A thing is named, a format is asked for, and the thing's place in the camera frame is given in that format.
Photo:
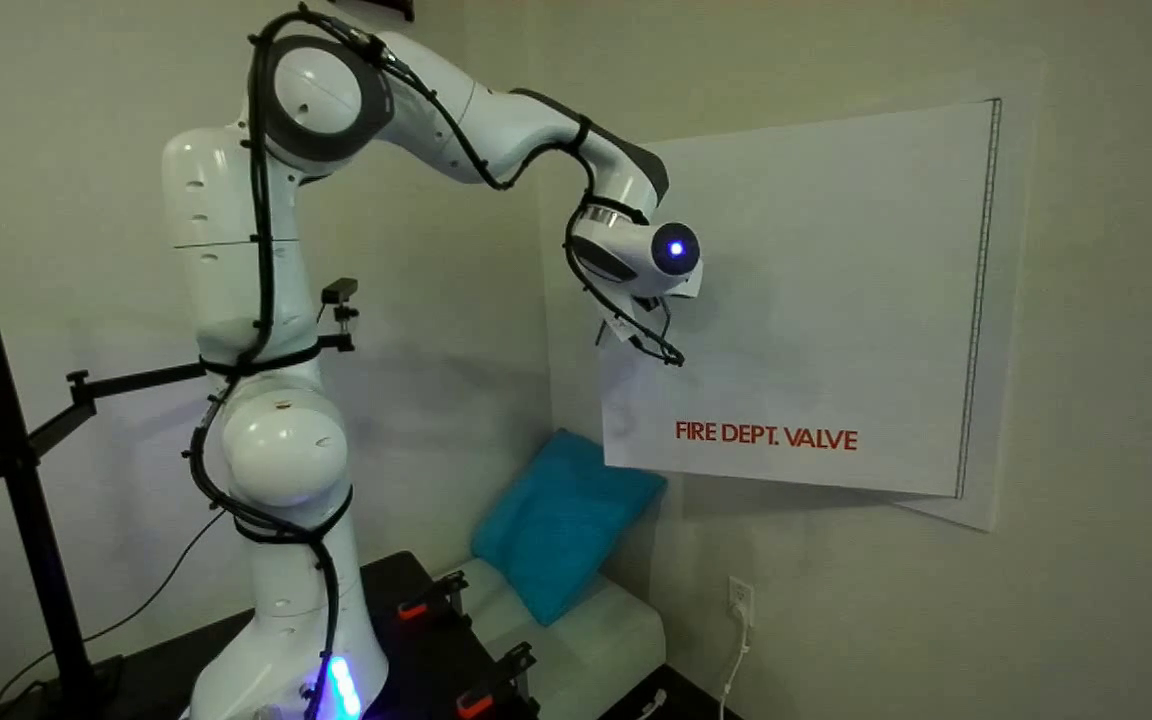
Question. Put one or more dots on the black camera tripod stand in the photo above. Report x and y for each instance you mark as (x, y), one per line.
(83, 687)

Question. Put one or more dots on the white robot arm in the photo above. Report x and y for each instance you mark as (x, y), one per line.
(275, 451)

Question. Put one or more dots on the teal cushion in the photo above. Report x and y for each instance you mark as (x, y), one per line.
(557, 522)

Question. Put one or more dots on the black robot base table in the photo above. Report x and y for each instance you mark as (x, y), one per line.
(463, 644)

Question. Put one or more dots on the white wall outlet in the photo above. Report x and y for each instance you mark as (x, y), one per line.
(743, 598)

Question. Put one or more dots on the white fire valve door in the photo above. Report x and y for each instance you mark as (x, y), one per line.
(832, 338)

